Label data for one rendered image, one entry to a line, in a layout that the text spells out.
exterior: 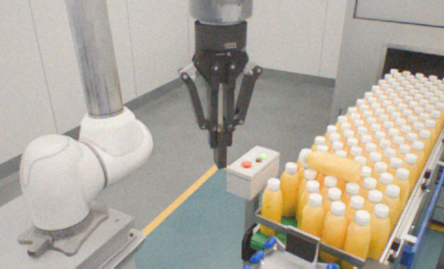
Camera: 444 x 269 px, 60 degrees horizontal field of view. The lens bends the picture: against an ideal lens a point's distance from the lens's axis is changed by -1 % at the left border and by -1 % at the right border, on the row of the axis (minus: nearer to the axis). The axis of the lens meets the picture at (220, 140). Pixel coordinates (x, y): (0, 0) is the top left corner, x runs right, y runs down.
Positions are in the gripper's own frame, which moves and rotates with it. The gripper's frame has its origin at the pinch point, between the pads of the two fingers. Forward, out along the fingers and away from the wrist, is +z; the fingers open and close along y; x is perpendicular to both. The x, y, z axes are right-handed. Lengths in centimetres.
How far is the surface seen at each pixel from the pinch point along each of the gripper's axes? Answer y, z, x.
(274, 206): 30, 46, 38
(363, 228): 47, 42, 16
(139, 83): 19, 118, 390
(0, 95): -101, 79, 273
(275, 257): 26, 56, 26
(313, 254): 33, 48, 17
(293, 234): 29, 44, 22
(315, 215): 38, 43, 27
